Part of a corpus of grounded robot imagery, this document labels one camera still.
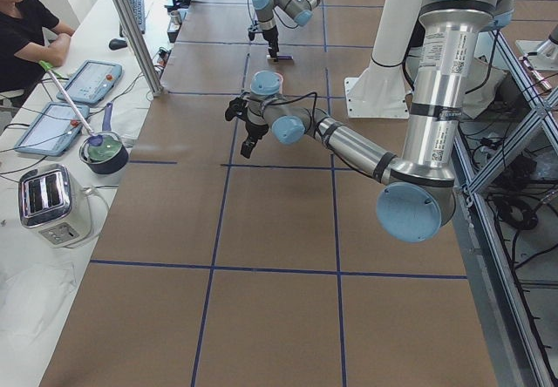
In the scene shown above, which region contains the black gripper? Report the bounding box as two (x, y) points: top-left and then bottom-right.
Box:
(263, 28), (279, 61)
(241, 110), (269, 158)

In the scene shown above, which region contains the purple highlighter pen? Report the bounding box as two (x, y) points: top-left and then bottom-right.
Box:
(266, 55), (294, 63)

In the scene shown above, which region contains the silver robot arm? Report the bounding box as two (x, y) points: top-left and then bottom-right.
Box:
(225, 0), (514, 242)
(248, 0), (323, 62)

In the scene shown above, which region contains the metal cup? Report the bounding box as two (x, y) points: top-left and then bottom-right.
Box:
(169, 10), (182, 26)

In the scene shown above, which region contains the blue pot with lid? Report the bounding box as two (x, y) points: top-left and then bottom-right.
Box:
(79, 102), (129, 175)

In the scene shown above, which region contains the black keyboard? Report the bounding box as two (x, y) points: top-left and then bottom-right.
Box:
(128, 0), (146, 34)

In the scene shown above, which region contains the black computer mouse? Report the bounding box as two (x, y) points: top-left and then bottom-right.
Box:
(108, 38), (127, 51)

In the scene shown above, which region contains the far teach pendant tablet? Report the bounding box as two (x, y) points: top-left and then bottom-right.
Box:
(64, 60), (123, 105)

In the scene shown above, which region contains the teach pendant tablet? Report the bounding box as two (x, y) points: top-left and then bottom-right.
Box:
(14, 102), (83, 157)
(64, 60), (123, 105)

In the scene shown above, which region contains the near teach pendant tablet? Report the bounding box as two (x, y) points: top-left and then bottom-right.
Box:
(14, 102), (83, 157)

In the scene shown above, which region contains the silver toaster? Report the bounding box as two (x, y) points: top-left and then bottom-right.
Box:
(18, 164), (92, 248)

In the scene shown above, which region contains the person in black shirt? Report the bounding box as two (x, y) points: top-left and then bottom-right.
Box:
(1, 0), (75, 92)

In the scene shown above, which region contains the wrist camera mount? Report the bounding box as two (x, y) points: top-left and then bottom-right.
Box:
(247, 20), (262, 42)
(225, 97), (248, 122)

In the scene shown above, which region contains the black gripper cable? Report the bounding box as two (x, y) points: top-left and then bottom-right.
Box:
(244, 0), (297, 31)
(235, 91), (319, 120)

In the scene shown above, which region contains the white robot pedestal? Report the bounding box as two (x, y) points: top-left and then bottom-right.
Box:
(345, 0), (422, 119)

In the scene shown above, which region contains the aluminium frame post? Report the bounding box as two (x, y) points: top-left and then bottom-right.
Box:
(112, 0), (163, 97)

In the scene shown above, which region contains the metal rod green handle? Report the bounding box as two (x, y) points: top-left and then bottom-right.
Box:
(38, 60), (103, 146)

